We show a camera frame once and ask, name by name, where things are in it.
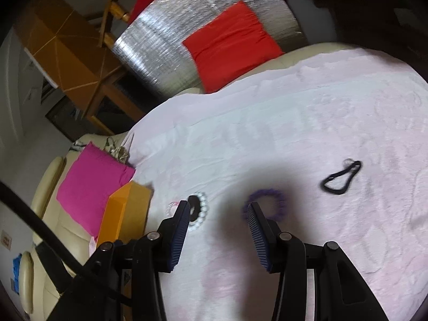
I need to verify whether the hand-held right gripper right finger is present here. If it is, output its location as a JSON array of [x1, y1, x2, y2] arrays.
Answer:
[[248, 202, 389, 321]]

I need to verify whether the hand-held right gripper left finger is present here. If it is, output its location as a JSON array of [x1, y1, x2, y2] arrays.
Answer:
[[50, 201, 192, 321]]

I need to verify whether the black hair tie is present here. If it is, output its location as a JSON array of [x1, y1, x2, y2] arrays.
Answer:
[[187, 196, 202, 224]]

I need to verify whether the white bead bracelet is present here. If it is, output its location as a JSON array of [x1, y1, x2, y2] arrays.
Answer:
[[187, 192, 211, 231]]

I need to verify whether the purple bead bracelet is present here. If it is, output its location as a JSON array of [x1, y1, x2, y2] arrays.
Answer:
[[241, 189, 287, 223]]

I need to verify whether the orange box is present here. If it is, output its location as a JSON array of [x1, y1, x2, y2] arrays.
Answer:
[[97, 181, 154, 245]]

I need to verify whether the black bead bracelet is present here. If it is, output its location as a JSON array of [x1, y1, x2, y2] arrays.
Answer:
[[321, 160, 363, 195]]

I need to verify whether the magenta pillow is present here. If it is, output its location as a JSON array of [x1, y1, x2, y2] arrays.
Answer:
[[56, 141, 137, 239]]

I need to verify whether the patterned cloth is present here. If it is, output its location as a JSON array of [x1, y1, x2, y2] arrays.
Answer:
[[104, 137, 132, 167]]

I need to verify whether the pale pink blanket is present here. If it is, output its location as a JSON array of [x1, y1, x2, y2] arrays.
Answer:
[[90, 42, 428, 321]]

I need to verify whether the cream leather sofa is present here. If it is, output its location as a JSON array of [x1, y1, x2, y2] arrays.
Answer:
[[18, 52, 295, 315]]

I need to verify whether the blue cloth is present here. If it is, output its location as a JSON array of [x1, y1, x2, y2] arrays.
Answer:
[[12, 252, 25, 291]]

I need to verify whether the red pillow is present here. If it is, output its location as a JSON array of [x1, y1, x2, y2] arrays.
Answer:
[[182, 1, 285, 93]]

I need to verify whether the silver foil insulation board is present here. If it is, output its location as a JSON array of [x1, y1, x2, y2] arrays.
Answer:
[[111, 0, 305, 99]]

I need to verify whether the black cable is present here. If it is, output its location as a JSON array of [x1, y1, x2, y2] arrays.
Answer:
[[0, 181, 132, 305]]

